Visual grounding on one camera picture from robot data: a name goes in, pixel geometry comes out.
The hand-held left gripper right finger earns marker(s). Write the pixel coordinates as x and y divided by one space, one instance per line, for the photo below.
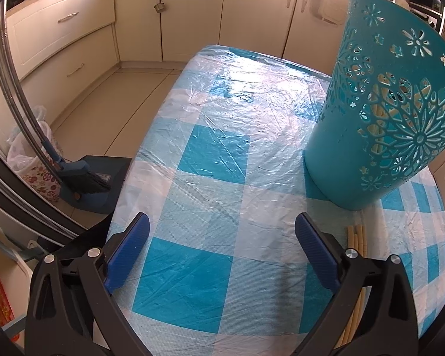
317 252

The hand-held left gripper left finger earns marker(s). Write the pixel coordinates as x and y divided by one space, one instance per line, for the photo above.
128 252

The bundle of wooden chopsticks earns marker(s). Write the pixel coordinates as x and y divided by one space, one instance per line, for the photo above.
356 237

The teal perforated plastic basket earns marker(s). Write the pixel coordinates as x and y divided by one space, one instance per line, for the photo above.
337 174

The blue dustpan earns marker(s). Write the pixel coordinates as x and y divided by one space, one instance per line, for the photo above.
111 170

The blue broom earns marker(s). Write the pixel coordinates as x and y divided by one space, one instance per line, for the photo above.
85 178

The floral bin with plastic bag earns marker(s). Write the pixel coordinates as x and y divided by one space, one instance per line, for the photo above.
37 178

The blue white checked tablecloth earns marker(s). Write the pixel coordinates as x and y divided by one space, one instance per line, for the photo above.
226 155

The cream drawer cabinet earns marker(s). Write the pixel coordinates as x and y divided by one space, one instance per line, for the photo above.
59 37

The small hanging metal cup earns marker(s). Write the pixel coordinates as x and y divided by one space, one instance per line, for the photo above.
159 7

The white hanging door bin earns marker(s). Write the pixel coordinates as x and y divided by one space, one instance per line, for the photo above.
326 3

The cream base cabinets with doors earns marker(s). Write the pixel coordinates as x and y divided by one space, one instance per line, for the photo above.
252 11

